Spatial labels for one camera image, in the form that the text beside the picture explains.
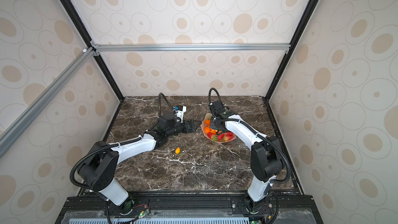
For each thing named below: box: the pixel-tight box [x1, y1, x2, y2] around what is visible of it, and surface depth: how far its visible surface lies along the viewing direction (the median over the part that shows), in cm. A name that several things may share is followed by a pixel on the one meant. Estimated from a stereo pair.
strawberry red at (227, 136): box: [223, 131, 234, 142], surface depth 93 cm
